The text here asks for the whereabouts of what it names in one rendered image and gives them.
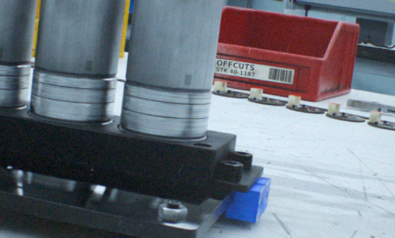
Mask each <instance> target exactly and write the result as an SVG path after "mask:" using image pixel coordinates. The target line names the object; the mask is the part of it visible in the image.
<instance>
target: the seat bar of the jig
mask: <svg viewBox="0 0 395 238"><path fill-rule="evenodd" d="M26 105H27V107H26V108H23V109H18V110H0V149H2V150H8V151H13V152H19V153H24V154H31V155H35V156H38V157H44V158H49V159H56V160H60V161H67V162H73V163H74V164H81V165H85V166H93V167H99V168H103V169H111V171H118V172H123V173H130V174H136V175H141V176H148V177H152V178H156V179H163V180H167V181H174V182H179V183H186V184H193V185H197V186H204V187H205V188H212V186H213V180H214V179H215V178H216V177H217V175H218V170H219V165H220V161H230V160H231V152H233V151H235V146H236V136H237V135H236V134H233V133H225V132H216V131H212V130H207V134H206V140H199V141H175V140H161V139H152V138H147V137H144V136H140V135H134V134H132V133H127V132H124V131H122V130H120V129H118V128H120V125H121V124H120V115H113V118H112V120H113V123H109V124H102V125H83V124H72V123H61V122H52V121H48V120H43V119H39V118H35V116H31V115H29V111H30V110H29V107H30V101H28V100H27V103H26Z"/></svg>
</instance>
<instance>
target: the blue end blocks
mask: <svg viewBox="0 0 395 238"><path fill-rule="evenodd" d="M270 183H271V179H270V178H266V177H260V178H259V180H258V181H257V182H256V183H255V185H254V186H253V187H252V188H251V189H250V190H249V192H248V193H240V192H236V191H235V194H234V201H233V202H232V203H231V205H229V206H228V208H227V209H226V213H225V218H230V219H235V220H241V221H246V222H252V223H257V222H258V221H259V219H260V217H261V215H262V213H263V212H264V211H265V209H266V208H267V206H268V197H269V191H270Z"/></svg>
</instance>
